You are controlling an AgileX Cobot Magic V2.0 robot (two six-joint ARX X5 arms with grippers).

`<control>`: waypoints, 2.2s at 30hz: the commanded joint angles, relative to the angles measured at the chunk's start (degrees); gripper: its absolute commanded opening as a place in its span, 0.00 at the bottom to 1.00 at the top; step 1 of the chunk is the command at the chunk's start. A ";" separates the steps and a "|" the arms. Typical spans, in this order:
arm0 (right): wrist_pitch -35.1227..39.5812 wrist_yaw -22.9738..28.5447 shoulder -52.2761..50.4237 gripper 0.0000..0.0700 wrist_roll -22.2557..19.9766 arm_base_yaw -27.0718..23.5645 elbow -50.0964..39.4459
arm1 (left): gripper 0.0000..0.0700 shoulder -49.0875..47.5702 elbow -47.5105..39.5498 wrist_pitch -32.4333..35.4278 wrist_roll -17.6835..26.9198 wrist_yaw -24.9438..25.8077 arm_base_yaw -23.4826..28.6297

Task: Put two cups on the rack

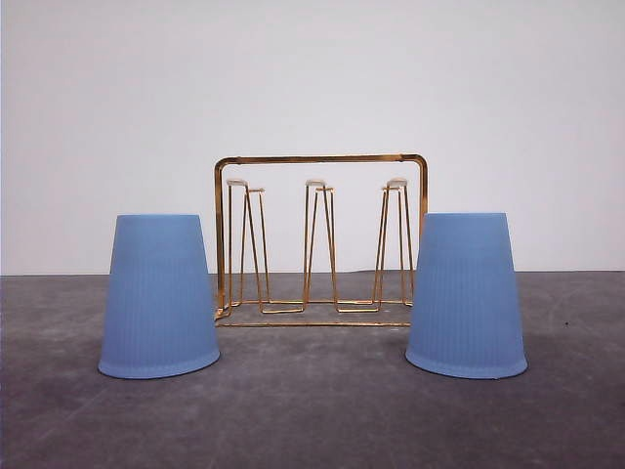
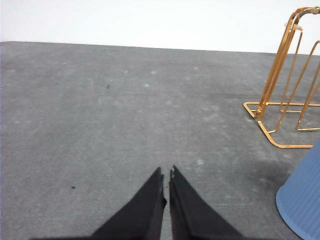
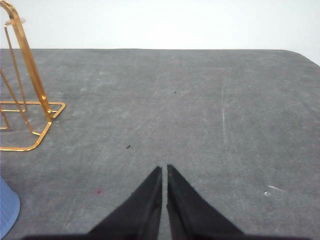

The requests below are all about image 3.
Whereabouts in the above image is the blue ribbed plastic cup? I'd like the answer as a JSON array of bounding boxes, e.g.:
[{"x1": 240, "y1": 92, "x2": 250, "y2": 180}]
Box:
[{"x1": 0, "y1": 177, "x2": 21, "y2": 240}]

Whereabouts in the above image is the gold wire cup rack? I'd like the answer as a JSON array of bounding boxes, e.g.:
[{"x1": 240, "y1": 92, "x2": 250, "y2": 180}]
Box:
[{"x1": 0, "y1": 0, "x2": 66, "y2": 152}]

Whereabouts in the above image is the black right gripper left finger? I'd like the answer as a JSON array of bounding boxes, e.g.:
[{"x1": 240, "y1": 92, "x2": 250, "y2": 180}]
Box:
[{"x1": 86, "y1": 166, "x2": 162, "y2": 240}]

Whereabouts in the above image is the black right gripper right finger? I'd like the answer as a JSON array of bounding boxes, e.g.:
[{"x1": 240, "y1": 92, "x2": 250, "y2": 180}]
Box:
[{"x1": 166, "y1": 164, "x2": 270, "y2": 240}]

